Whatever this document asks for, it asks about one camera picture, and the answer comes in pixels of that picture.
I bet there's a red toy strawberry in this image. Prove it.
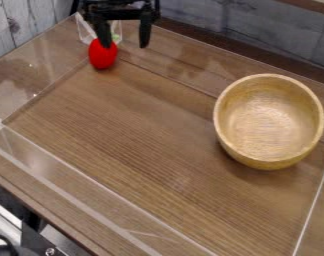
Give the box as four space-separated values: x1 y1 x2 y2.
89 39 118 69

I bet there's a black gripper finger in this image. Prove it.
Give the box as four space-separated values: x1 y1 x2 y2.
139 12 151 48
94 18 113 48

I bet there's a wooden bowl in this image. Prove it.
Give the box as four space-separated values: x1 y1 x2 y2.
213 73 324 170

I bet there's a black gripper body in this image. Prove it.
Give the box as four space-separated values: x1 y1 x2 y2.
82 0 161 20

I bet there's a black cable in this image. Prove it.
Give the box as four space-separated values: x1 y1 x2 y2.
0 232 20 256

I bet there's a clear acrylic tray wall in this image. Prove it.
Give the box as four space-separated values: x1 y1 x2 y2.
0 19 324 256

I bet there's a black table clamp bracket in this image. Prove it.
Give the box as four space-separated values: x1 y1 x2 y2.
20 222 70 256

